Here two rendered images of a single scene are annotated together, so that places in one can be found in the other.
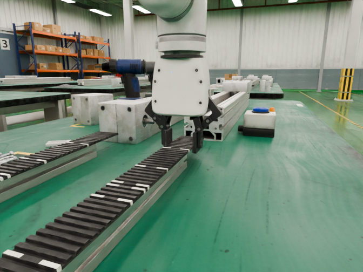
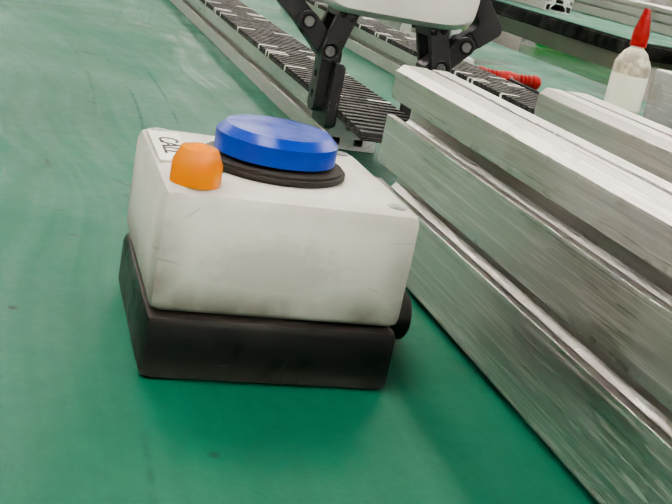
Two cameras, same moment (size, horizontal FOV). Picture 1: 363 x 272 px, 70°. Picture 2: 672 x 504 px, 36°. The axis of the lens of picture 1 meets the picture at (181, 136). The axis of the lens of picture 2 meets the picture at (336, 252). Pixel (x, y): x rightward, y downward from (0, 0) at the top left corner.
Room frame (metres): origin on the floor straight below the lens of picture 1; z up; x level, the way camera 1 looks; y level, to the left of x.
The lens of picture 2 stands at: (0.99, -0.40, 0.92)
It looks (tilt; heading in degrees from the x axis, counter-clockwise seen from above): 17 degrees down; 142
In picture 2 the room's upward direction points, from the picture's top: 11 degrees clockwise
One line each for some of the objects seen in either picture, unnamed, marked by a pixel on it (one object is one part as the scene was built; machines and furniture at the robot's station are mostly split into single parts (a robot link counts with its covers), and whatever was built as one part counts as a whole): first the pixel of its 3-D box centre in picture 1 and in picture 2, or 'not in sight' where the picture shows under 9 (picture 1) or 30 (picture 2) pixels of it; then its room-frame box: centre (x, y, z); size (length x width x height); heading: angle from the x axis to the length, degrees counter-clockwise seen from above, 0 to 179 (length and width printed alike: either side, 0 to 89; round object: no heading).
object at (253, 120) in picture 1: (256, 122); (282, 251); (0.71, -0.21, 0.81); 0.10 x 0.08 x 0.06; 71
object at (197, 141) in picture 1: (203, 134); (313, 67); (0.47, -0.04, 0.83); 0.03 x 0.03 x 0.07; 72
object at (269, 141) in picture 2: (260, 110); (274, 155); (0.71, -0.22, 0.84); 0.04 x 0.04 x 0.02
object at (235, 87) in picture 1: (236, 88); not in sight; (1.25, -0.26, 0.87); 0.16 x 0.11 x 0.07; 161
